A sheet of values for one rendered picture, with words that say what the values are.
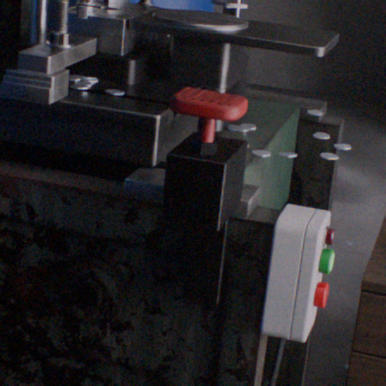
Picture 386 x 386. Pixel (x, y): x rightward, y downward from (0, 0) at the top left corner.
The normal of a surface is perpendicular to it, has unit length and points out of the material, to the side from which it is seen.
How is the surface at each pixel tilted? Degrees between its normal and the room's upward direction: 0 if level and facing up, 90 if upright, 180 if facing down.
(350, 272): 0
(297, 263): 90
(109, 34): 90
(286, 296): 90
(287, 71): 90
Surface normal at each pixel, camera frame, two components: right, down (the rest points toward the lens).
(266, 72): -0.28, 0.27
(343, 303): 0.10, -0.95
